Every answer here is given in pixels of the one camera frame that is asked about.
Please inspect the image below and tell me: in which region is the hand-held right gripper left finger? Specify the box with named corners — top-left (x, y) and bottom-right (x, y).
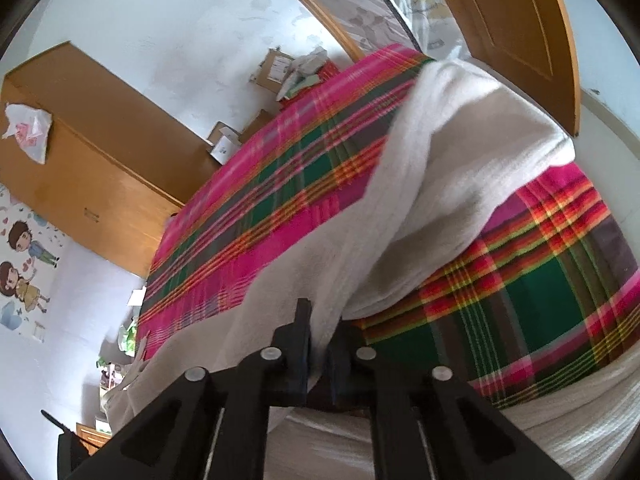
top-left (65, 297), bottom-right (313, 480)

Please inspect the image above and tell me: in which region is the wooden door frame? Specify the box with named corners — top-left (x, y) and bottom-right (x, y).
top-left (254, 0), bottom-right (372, 62)

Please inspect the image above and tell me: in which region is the white open box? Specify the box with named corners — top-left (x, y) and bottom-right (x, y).
top-left (206, 120), bottom-right (244, 164)

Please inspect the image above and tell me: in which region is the green packet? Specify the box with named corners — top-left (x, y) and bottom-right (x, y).
top-left (116, 321), bottom-right (141, 358)

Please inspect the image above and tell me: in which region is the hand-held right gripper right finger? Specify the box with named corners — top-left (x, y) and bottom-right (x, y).
top-left (326, 321), bottom-right (573, 480)

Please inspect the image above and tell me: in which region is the wooden door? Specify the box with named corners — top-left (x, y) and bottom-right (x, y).
top-left (434, 0), bottom-right (582, 139)

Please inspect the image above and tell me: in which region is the plain brown cardboard box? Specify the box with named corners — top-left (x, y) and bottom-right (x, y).
top-left (239, 109), bottom-right (277, 144)

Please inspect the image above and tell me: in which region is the low wooden cabinet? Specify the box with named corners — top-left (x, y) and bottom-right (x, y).
top-left (74, 421), bottom-right (114, 457)

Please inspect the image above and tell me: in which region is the wooden wardrobe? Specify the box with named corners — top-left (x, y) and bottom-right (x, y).
top-left (0, 39), bottom-right (227, 279)

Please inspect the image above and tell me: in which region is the pink green plaid bedsheet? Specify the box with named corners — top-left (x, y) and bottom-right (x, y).
top-left (136, 41), bottom-right (640, 409)

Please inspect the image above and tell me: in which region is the transparent plastic door curtain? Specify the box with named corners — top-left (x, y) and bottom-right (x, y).
top-left (319, 0), bottom-right (472, 64)

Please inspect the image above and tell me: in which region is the labelled cardboard box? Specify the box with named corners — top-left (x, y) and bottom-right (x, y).
top-left (249, 48), bottom-right (297, 94)

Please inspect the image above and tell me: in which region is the crumpled white plastic bag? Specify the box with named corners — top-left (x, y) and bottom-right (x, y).
top-left (289, 46), bottom-right (329, 82)

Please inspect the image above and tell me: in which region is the cartoon wall sticker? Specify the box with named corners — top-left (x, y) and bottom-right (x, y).
top-left (0, 184), bottom-right (69, 332)

